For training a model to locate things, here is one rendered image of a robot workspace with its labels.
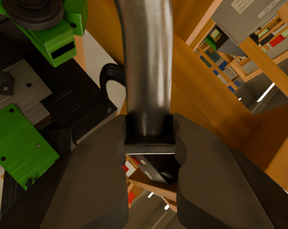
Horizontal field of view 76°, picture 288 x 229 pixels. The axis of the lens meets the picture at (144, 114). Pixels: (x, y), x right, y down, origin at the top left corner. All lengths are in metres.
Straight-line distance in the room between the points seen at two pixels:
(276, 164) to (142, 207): 9.59
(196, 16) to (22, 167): 0.54
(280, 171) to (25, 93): 0.60
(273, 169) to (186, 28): 0.29
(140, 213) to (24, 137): 9.42
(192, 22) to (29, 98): 0.47
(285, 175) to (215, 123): 0.13
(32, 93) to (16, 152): 0.16
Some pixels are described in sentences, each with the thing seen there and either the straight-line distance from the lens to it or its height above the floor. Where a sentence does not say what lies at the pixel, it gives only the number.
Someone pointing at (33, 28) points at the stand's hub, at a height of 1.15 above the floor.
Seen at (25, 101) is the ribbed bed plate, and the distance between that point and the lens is 0.61.
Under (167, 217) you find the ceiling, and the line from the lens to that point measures 8.00.
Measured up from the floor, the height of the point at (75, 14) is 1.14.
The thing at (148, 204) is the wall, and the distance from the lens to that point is 9.88.
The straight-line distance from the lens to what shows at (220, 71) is 5.36.
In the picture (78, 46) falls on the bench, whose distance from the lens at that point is 0.93.
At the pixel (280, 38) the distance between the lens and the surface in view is 7.97.
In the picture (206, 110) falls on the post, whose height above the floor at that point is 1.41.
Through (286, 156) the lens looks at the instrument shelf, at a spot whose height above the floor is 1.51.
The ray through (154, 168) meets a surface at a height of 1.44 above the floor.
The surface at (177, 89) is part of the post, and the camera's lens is 0.37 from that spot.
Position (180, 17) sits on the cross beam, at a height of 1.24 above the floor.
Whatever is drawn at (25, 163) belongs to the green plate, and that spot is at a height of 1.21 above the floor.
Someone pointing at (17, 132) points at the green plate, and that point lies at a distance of 0.59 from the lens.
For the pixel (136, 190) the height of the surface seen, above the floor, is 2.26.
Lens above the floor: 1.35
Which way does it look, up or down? 3 degrees down
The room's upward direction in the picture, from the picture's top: 138 degrees clockwise
